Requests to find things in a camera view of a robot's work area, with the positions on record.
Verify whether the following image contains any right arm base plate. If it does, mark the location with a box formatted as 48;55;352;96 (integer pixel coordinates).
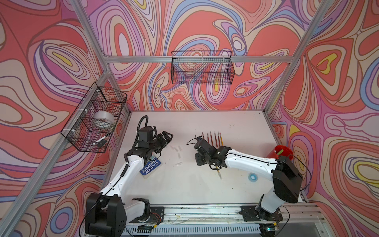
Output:
238;205;283;223

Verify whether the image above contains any yellow carving knife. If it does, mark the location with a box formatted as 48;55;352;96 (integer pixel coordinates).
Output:
219;132;224;146

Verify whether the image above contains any black wire basket left wall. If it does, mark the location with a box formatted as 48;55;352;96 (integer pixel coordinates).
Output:
61;83;127;153

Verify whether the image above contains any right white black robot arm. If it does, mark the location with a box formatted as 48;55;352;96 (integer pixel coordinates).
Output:
194;136;303;221

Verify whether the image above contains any black wire basket wall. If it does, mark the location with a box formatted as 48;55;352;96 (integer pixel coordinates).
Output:
171;49;235;85
61;83;127;153

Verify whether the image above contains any grey duct tape roll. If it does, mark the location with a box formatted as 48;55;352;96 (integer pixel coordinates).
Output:
92;111;115;129

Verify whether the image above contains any red plastic cup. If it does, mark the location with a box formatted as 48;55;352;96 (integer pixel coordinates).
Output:
266;145;293;160

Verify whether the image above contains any blue treehouse paperback book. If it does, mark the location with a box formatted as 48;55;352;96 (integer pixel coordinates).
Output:
140;158;162;176

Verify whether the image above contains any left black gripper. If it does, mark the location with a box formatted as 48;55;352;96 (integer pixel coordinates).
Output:
148;131;173;154

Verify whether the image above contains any blue tape roll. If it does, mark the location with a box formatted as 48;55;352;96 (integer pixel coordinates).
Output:
248;173;258;183

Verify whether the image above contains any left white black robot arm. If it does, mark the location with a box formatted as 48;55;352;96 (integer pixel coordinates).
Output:
81;131;173;237

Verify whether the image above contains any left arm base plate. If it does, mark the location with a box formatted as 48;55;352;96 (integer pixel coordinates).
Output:
131;206;165;224

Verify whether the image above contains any small object in left basket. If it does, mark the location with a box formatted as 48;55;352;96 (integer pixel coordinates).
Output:
92;136;107;148

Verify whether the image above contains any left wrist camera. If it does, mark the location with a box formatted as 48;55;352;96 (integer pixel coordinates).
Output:
138;126;157;143

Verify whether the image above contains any black wire basket back wall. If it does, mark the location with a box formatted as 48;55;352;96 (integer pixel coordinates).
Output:
171;49;235;85

